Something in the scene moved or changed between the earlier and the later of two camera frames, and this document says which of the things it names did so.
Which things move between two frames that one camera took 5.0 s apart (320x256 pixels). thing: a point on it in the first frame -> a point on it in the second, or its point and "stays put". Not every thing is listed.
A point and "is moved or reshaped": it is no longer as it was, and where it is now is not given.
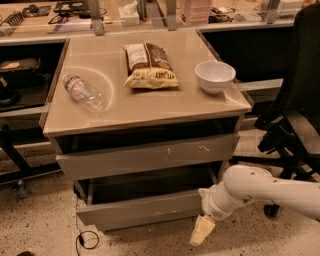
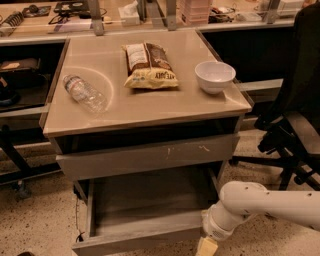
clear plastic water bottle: x=85 y=94 stays put
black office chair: x=291 y=131 stays put
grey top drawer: x=87 y=164 stays put
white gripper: x=208 y=205 -> x=216 y=227
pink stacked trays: x=193 y=12 stays put
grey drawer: x=110 y=202 is moved or reshaped
